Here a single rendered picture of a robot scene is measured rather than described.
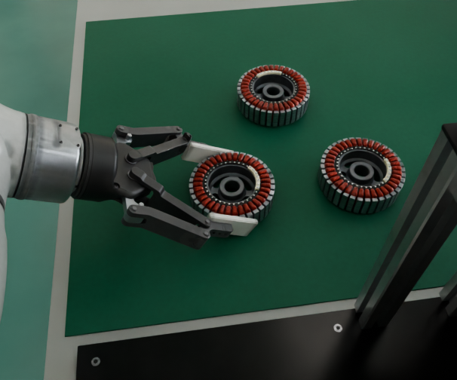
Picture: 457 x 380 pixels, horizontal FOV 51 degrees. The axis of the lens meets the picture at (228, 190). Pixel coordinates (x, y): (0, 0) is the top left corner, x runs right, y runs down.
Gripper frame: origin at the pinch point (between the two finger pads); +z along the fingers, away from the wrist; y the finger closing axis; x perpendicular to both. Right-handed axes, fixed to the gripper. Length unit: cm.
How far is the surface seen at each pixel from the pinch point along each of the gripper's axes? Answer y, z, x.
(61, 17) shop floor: 172, 7, 85
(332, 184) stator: -3.1, 11.0, -7.5
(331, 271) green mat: -13.6, 9.3, -3.0
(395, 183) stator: -5.3, 17.5, -11.8
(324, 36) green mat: 31.4, 23.3, -11.2
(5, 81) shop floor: 132, -13, 96
